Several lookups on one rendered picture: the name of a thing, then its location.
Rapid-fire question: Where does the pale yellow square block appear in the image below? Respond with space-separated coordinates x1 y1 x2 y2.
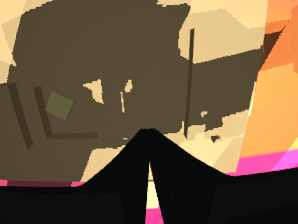
45 88 77 120

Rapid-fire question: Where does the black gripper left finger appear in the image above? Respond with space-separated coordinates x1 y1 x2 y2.
0 129 149 224

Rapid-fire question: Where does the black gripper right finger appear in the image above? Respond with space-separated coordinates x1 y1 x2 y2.
148 128 298 224

